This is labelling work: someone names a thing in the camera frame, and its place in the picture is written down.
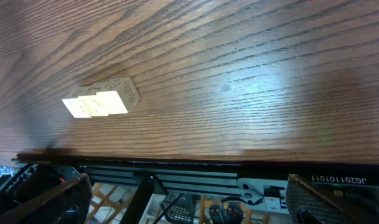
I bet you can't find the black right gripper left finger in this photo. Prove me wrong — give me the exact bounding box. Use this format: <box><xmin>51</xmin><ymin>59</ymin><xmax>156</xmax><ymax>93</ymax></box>
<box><xmin>0</xmin><ymin>173</ymin><xmax>92</xmax><ymax>224</ymax></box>

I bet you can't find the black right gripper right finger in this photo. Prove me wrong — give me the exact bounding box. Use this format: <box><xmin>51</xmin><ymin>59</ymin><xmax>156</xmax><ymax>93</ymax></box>
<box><xmin>285</xmin><ymin>174</ymin><xmax>379</xmax><ymax>224</ymax></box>

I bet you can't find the wooden block with dots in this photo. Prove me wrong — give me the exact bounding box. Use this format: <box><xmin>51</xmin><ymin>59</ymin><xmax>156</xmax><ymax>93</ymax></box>
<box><xmin>62</xmin><ymin>86</ymin><xmax>91</xmax><ymax>118</ymax></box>

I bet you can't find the wooden block with squiggle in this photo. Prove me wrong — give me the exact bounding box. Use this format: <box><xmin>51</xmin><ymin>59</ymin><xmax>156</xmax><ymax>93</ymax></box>
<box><xmin>77</xmin><ymin>82</ymin><xmax>108</xmax><ymax>117</ymax></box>

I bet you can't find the wooden block number three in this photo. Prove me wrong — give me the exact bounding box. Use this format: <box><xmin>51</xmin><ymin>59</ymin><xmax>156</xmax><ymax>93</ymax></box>
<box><xmin>96</xmin><ymin>77</ymin><xmax>140</xmax><ymax>114</ymax></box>

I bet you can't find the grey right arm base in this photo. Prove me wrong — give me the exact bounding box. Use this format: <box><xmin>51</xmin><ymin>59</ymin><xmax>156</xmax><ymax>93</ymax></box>
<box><xmin>237</xmin><ymin>178</ymin><xmax>289</xmax><ymax>214</ymax></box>

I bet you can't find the foot in blue sandal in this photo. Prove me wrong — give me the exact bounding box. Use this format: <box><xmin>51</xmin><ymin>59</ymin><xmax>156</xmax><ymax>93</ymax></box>
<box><xmin>209</xmin><ymin>205</ymin><xmax>222</xmax><ymax>224</ymax></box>

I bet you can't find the wooden chair frame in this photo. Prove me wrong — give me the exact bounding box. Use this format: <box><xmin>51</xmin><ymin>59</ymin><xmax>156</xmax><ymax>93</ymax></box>
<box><xmin>85</xmin><ymin>183</ymin><xmax>137</xmax><ymax>223</ymax></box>

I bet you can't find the black wire basket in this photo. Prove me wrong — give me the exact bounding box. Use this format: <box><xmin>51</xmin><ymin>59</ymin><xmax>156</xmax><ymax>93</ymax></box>
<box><xmin>159</xmin><ymin>192</ymin><xmax>196</xmax><ymax>224</ymax></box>

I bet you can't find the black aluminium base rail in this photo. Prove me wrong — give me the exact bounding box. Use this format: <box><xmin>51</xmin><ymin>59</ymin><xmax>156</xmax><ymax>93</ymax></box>
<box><xmin>13</xmin><ymin>153</ymin><xmax>379</xmax><ymax>203</ymax></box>

